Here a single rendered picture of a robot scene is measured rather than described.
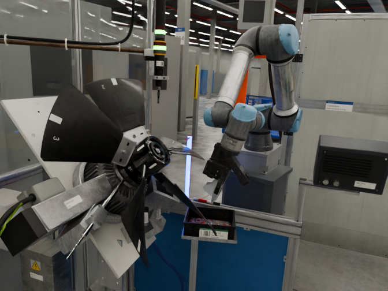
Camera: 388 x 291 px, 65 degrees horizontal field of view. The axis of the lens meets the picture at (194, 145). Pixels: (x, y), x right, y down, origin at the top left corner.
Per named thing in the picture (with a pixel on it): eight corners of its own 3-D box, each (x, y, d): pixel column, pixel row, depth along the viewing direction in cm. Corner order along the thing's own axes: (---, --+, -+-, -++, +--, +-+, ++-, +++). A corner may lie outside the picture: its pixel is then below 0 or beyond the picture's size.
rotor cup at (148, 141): (110, 164, 99) (137, 143, 94) (125, 144, 112) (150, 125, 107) (141, 194, 103) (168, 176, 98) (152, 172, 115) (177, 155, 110)
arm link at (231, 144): (246, 138, 105) (242, 143, 98) (242, 150, 107) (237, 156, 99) (227, 130, 107) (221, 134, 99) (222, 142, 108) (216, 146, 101)
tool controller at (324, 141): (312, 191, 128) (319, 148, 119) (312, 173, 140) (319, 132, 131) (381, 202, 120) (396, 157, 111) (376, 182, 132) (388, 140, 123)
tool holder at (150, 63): (144, 78, 103) (144, 48, 100) (142, 78, 109) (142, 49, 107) (170, 79, 105) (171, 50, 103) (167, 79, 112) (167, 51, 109)
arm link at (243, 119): (262, 110, 101) (253, 110, 94) (249, 140, 105) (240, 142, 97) (242, 101, 105) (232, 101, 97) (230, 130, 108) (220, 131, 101)
